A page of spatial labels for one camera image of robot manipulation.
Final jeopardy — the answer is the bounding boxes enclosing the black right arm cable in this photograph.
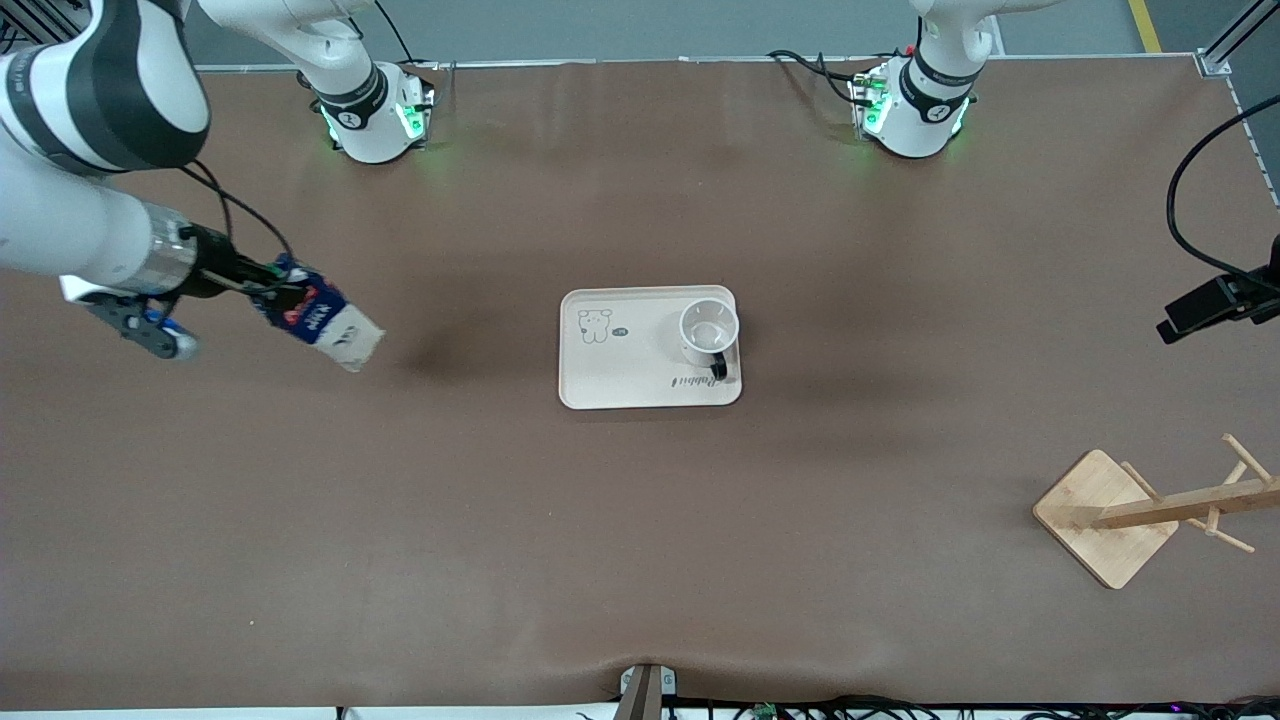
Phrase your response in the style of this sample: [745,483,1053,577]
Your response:
[178,160,298,265]

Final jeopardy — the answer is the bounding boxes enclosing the white mug black handle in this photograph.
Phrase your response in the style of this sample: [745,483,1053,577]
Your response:
[679,298,742,382]

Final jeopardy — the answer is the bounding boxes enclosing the black left base cable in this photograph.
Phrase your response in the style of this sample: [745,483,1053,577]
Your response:
[768,48,863,107]

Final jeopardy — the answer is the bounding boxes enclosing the aluminium frame post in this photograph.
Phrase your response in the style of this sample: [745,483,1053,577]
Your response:
[1195,0,1280,77]

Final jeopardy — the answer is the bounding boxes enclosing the white rabbit print tray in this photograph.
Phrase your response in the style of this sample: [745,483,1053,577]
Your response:
[558,285,744,411]

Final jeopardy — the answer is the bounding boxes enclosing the wooden mug rack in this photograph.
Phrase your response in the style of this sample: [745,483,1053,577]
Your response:
[1032,433,1280,591]

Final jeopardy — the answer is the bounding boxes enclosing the metal table edge bracket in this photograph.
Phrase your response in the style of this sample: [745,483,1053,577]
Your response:
[618,662,679,720]

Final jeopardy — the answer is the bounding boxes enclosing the blue milk carton green cap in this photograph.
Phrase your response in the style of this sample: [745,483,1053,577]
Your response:
[250,255,387,374]

